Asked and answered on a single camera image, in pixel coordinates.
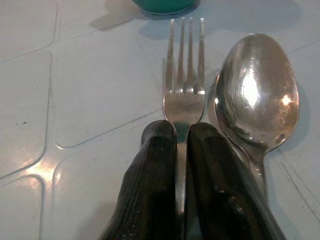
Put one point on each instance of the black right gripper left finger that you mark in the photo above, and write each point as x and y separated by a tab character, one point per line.
147	190

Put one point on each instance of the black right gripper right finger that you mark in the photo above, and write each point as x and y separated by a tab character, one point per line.
220	200

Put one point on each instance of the silver metal fork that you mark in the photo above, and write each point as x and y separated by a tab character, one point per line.
184	105

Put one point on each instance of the silver metal spoon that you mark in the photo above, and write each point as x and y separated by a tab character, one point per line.
260	95

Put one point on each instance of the green round bowl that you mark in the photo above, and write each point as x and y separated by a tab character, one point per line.
162	5

